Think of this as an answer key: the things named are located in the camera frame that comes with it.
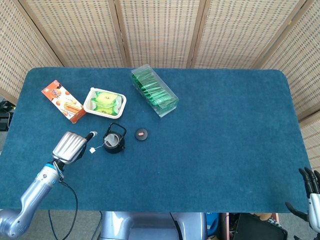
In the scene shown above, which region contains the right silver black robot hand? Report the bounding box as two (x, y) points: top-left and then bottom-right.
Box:
(285, 166), (320, 233)

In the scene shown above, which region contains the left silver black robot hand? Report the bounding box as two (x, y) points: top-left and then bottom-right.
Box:
(51, 130), (99, 168)

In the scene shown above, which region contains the white tea bag with string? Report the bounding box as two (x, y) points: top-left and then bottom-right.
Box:
(89, 133), (120, 154)

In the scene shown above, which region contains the black cast iron teapot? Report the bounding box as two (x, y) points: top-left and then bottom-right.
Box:
(102, 122), (127, 154)

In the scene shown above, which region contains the black teapot lid orange knob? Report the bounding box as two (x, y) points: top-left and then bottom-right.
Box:
(134, 127), (150, 141)

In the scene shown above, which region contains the white plastic tray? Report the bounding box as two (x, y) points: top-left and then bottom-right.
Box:
(82, 87), (128, 119)

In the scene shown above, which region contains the orange snack box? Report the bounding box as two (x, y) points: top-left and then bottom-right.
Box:
(41, 79), (88, 124)

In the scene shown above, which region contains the green snack packet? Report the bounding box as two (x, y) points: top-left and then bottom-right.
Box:
(90, 91), (121, 105)
(95, 103), (120, 116)

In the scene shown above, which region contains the black case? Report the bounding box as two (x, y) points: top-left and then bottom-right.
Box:
(229, 212), (288, 240)

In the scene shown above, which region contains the blue container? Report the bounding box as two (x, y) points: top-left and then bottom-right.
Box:
(206, 212), (221, 237)

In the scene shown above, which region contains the clear box of green sachets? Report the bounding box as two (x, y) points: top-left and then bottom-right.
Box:
(130, 64), (180, 119)

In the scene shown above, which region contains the blue-grey robot torso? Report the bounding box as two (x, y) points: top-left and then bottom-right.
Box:
(99, 211), (208, 240)

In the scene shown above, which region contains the blue table cloth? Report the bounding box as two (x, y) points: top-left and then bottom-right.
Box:
(0, 67), (312, 214)

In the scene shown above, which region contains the woven bamboo folding screen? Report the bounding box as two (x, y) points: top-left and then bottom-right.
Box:
(0, 0), (320, 165)

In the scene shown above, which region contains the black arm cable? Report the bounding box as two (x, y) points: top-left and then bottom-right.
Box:
(59, 180), (79, 240)

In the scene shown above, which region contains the black equipment with cables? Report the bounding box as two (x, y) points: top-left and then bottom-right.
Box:
(0, 99), (15, 131)

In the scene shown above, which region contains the blue cable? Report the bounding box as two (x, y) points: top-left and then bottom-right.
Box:
(48, 210), (55, 240)

